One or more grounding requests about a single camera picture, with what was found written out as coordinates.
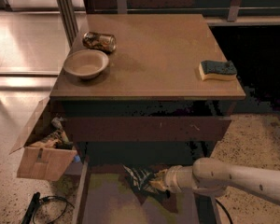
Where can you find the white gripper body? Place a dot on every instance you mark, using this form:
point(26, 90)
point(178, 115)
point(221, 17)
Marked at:
point(172, 179)

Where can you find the blue chip bag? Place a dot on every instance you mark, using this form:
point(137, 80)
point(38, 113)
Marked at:
point(140, 178)

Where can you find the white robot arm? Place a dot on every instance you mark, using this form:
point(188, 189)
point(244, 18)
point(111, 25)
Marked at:
point(210, 177)

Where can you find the open middle drawer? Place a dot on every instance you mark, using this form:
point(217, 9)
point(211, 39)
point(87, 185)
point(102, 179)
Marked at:
point(104, 197)

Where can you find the wooden drawer cabinet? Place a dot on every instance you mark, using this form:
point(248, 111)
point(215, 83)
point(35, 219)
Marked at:
point(152, 91)

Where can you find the crumpled trash in box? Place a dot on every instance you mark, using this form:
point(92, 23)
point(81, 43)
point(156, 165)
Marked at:
point(58, 139)

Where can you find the yellow green sponge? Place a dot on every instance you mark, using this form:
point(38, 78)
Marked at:
point(217, 70)

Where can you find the cardboard box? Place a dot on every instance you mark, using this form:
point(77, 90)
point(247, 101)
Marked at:
point(41, 163)

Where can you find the white bowl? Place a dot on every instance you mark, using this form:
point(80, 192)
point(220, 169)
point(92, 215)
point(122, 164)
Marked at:
point(86, 64)

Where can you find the black device on floor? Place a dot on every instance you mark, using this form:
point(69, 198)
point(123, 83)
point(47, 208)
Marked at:
point(34, 203)

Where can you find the crushed metal can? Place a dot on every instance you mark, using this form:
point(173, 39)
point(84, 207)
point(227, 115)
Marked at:
point(102, 42)

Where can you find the metal frame post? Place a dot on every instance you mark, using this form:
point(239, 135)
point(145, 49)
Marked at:
point(69, 19)

